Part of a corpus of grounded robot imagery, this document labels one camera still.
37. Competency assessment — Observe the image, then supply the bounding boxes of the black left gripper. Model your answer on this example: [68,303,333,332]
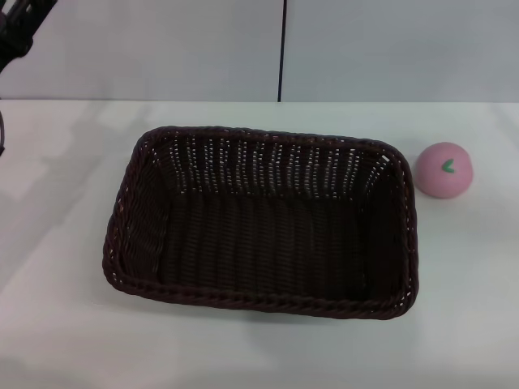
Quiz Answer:
[0,0,57,71]

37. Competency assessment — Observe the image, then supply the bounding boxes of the dark brown woven basket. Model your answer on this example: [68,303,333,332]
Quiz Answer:
[102,125,419,322]

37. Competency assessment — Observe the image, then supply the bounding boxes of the pink peach-shaped bun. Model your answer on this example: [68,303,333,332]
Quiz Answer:
[414,141,476,200]

